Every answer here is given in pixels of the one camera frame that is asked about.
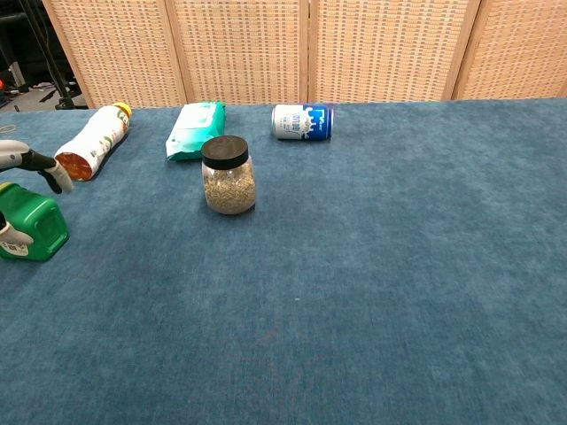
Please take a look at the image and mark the black tripod stand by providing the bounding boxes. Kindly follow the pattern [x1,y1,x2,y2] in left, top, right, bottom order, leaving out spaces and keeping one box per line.
[17,0,89,111]

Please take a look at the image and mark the white drink bottle yellow cap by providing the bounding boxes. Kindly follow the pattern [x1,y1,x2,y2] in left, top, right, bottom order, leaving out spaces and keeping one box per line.
[53,102,133,183]

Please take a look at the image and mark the green white wet wipes pack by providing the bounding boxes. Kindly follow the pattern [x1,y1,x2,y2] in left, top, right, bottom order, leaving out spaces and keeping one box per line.
[165,101,227,163]

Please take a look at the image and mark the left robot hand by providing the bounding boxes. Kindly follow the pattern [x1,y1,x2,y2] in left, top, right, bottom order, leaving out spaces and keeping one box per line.
[0,139,75,248]

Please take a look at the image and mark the blue velvet tablecloth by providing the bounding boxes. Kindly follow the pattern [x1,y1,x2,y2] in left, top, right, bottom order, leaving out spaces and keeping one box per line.
[0,97,567,425]

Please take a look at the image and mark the green tub yellow lid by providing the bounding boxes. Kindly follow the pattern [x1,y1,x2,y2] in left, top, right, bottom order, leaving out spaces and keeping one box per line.
[0,181,71,263]

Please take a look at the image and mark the woven wooden screen panel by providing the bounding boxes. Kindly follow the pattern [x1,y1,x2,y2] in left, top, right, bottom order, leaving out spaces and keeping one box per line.
[307,0,482,104]
[451,0,567,101]
[165,0,310,108]
[42,0,188,110]

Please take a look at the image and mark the blue white milk can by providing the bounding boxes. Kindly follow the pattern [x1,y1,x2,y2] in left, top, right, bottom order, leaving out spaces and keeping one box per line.
[271,104,336,143]

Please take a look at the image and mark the glass seed jar black lid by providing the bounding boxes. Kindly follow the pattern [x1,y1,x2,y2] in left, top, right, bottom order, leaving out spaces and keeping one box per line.
[200,135,258,216]

